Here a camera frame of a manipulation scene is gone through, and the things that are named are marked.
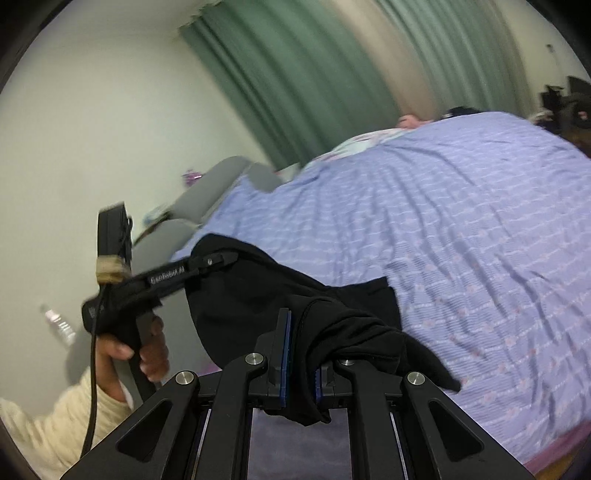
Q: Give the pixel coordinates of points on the pink bed sheet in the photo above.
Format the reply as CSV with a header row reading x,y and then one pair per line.
x,y
561,447

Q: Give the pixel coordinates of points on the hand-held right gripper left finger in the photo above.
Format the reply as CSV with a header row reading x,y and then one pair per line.
x,y
282,355

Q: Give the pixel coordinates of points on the pale printed pillow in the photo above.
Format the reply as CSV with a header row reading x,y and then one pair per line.
x,y
355,145

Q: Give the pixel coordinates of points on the small pink object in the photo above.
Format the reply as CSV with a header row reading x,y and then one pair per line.
x,y
413,122

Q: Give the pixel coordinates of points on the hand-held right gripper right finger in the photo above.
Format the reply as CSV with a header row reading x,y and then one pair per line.
x,y
318,385

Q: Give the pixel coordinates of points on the black chair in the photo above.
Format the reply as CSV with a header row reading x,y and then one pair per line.
x,y
570,110

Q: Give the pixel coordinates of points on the green curtain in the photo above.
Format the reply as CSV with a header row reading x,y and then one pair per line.
x,y
448,50
295,74

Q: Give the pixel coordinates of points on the small black object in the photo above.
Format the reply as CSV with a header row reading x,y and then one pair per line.
x,y
461,111

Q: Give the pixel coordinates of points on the purple patterned bedspread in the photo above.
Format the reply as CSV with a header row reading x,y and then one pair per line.
x,y
461,221

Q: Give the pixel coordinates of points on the grey upholstered headboard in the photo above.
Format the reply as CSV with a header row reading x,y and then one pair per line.
x,y
203,194

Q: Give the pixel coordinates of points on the black pants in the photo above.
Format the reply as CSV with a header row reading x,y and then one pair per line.
x,y
258,295

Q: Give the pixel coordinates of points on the person's left hand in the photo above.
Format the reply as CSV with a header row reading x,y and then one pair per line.
x,y
154,355

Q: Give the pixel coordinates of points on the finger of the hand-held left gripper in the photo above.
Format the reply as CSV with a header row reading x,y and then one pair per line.
x,y
212,262

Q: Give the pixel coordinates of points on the person's left forearm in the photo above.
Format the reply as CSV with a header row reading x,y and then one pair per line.
x,y
46,429

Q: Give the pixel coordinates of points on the clear plastic water bottle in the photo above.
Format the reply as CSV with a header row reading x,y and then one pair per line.
x,y
57,323

